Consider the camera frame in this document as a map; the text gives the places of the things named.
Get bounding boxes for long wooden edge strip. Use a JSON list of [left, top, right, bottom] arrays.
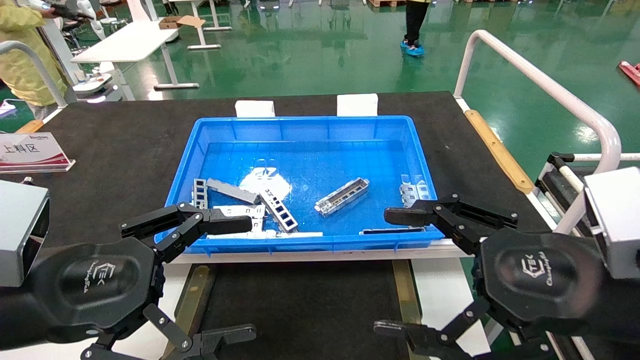
[[464, 109, 535, 195]]

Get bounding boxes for short wooden edge strip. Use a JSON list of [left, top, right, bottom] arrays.
[[14, 119, 46, 135]]

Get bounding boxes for black cart with white rods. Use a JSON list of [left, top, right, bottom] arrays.
[[534, 151, 640, 227]]

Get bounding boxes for person in yellow jacket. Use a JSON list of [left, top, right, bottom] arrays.
[[0, 0, 69, 121]]

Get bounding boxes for silver slotted metal channel part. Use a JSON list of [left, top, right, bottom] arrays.
[[314, 177, 371, 217]]

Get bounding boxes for dark thin metal bar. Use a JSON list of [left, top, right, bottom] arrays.
[[359, 227, 427, 236]]

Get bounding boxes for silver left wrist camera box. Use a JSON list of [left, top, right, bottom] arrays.
[[0, 179, 51, 288]]

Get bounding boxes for red floor object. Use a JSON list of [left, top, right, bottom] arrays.
[[618, 60, 640, 89]]

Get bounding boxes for open cardboard box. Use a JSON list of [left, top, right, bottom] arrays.
[[158, 14, 207, 30]]

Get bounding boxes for gray windowed metal frame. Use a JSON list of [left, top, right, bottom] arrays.
[[192, 178, 209, 210]]

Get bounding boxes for small white tube railing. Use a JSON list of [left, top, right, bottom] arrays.
[[0, 40, 69, 109]]

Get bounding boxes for plain gray metal bar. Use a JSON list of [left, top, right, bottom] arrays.
[[206, 178, 261, 205]]

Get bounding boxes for blue plastic bin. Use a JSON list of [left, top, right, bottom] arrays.
[[154, 115, 446, 256]]

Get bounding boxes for long thin white metal strip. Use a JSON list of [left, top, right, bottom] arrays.
[[207, 230, 324, 240]]

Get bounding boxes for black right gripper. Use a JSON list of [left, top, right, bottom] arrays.
[[373, 193, 607, 360]]

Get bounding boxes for ribbed silver metal bracket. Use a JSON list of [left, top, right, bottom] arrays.
[[399, 174, 431, 209]]

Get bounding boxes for large white tube railing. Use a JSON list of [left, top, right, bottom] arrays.
[[452, 29, 622, 236]]

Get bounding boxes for white foam block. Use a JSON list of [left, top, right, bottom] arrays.
[[336, 93, 379, 118], [234, 100, 276, 119]]

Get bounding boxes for white desk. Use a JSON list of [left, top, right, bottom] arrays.
[[70, 19, 201, 92]]

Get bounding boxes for person in black trousers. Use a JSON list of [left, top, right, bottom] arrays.
[[399, 0, 432, 57]]

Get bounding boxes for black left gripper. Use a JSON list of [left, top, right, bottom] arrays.
[[29, 202, 258, 360]]

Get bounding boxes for white table frame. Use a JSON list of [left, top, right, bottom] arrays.
[[169, 0, 234, 51]]

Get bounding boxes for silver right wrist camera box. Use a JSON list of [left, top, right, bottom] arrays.
[[583, 166, 640, 280]]

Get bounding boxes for red white sign card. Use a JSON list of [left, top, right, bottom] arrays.
[[0, 131, 76, 175]]

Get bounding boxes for metal frame with square windows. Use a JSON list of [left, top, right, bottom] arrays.
[[258, 187, 300, 234]]

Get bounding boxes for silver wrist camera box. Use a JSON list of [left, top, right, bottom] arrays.
[[583, 166, 640, 280], [0, 179, 51, 288]]

